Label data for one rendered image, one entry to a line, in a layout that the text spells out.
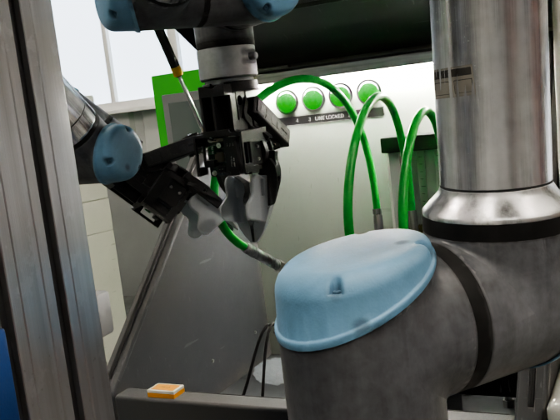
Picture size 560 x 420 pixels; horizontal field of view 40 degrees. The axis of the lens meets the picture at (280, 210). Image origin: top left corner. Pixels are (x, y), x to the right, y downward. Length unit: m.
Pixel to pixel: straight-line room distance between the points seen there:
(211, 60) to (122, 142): 0.15
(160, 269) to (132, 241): 4.87
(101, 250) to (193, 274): 2.91
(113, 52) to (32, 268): 5.79
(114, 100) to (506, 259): 5.68
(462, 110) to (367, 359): 0.20
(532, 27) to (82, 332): 0.37
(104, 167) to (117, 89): 5.22
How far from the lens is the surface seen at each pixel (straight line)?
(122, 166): 1.00
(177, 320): 1.43
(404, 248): 0.53
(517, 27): 0.58
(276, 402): 1.15
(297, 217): 1.64
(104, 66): 6.27
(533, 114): 0.59
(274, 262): 1.29
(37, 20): 0.48
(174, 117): 4.34
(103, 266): 4.37
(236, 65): 0.97
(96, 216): 4.33
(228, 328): 1.58
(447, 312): 0.54
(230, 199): 1.01
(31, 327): 0.45
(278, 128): 1.06
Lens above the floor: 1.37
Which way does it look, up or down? 8 degrees down
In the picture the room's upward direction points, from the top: 7 degrees counter-clockwise
